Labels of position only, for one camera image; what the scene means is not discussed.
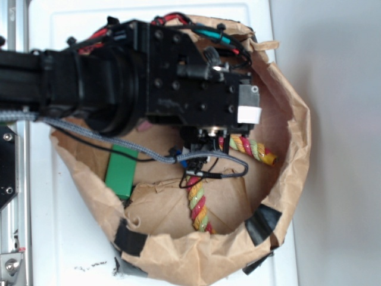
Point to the silver corner bracket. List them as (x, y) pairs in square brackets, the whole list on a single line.
[(12, 268)]

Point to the multicolour twisted rope toy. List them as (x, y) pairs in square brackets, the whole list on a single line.
[(194, 175)]

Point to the green rectangular block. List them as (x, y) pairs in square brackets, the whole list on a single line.
[(121, 171)]

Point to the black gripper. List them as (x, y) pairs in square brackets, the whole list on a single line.
[(195, 91)]

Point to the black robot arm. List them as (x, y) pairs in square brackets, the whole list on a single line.
[(103, 80)]

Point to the black metal bracket plate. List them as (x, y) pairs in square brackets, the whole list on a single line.
[(8, 162)]

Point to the aluminium frame rail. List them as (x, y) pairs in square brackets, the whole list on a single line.
[(15, 218)]

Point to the brown paper bag bin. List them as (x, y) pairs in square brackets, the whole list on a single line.
[(250, 215)]

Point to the gray plush mouse toy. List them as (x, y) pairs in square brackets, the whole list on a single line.
[(144, 125)]

